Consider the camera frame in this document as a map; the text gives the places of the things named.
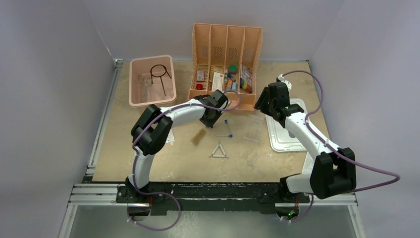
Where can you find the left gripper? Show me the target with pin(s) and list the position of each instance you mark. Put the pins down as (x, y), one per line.
(210, 124)

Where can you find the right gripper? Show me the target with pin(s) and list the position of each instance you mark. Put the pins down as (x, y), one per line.
(261, 104)

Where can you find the clear test tube rack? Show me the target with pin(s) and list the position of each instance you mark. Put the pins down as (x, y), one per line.
(253, 128)

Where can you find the clay pipe triangle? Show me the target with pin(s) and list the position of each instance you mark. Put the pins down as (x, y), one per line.
(219, 152)

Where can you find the black tripod ring stand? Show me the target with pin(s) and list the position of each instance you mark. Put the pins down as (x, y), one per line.
(160, 76)

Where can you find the white plastic packet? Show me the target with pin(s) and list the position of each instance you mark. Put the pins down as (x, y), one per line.
(170, 139)

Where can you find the small glass beaker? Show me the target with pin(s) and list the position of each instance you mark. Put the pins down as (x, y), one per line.
(145, 80)

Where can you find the metal crucible tongs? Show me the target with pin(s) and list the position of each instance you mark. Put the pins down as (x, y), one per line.
(145, 92)

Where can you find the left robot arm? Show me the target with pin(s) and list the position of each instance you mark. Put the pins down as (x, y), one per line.
(152, 129)

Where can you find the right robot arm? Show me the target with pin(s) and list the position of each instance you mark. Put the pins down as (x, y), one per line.
(333, 171)

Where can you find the white paper box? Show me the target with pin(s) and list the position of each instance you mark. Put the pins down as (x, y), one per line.
(217, 81)

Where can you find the marker pen pack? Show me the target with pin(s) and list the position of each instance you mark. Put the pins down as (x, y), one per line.
(246, 79)

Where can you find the white plastic lid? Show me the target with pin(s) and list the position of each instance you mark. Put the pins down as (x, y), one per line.
(280, 139)

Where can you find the pink file organizer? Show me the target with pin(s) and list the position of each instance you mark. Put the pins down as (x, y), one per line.
(215, 47)

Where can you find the pink plastic bin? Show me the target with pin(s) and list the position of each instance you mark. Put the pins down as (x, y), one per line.
(156, 96)

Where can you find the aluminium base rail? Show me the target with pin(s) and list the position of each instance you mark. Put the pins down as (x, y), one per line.
(161, 197)

